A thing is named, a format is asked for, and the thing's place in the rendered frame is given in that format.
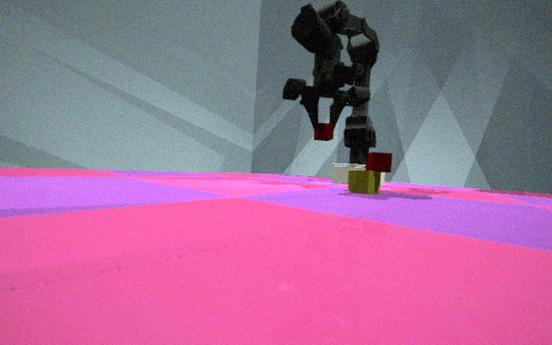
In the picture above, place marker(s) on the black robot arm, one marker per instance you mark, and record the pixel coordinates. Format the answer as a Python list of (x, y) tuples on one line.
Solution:
[(317, 32)]

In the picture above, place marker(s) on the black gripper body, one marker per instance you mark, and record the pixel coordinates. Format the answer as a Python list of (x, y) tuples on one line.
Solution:
[(295, 87)]

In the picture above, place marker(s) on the yellow cube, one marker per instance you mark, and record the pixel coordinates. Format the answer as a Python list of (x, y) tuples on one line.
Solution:
[(365, 182)]

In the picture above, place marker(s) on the red cube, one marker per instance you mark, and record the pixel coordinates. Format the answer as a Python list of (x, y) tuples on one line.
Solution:
[(378, 162), (325, 132)]

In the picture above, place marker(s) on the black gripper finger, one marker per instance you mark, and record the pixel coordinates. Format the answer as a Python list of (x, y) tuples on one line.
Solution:
[(310, 102), (336, 109)]

